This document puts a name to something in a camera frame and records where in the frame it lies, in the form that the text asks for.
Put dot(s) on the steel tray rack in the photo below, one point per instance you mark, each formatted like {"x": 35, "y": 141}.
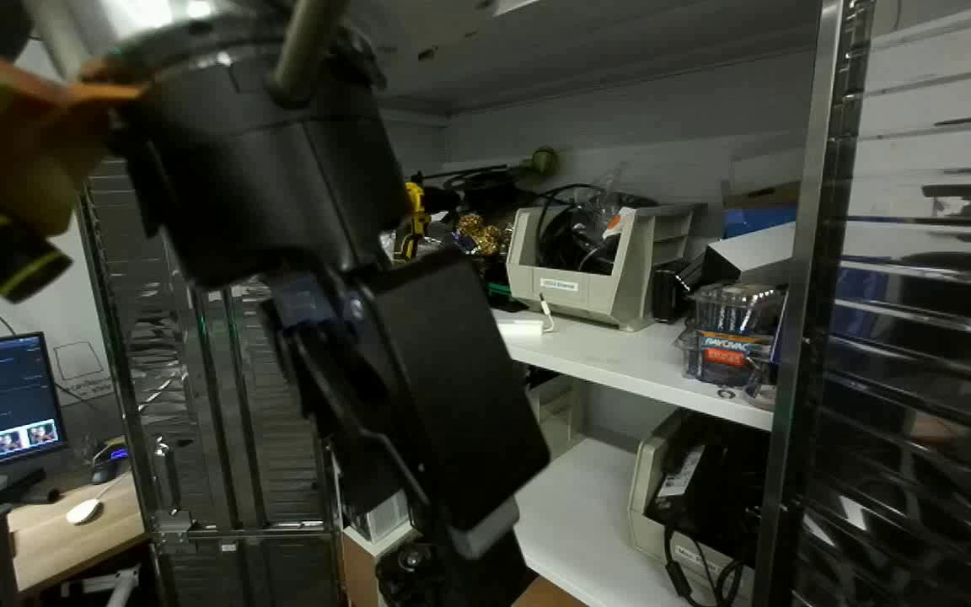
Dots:
{"x": 868, "y": 487}
{"x": 229, "y": 474}

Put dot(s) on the grey bin lower right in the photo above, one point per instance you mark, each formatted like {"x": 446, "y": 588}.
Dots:
{"x": 707, "y": 483}

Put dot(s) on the white computer mouse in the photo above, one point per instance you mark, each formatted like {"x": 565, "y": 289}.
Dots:
{"x": 83, "y": 514}

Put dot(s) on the white metal shelf unit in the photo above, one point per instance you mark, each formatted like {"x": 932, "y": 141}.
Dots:
{"x": 576, "y": 518}

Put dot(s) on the grey bin upper shelf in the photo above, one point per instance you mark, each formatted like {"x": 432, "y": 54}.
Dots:
{"x": 611, "y": 291}

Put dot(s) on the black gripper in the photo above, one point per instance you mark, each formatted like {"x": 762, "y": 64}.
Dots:
{"x": 416, "y": 391}

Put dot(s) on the wooden desk board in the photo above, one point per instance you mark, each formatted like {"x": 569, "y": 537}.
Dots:
{"x": 48, "y": 546}

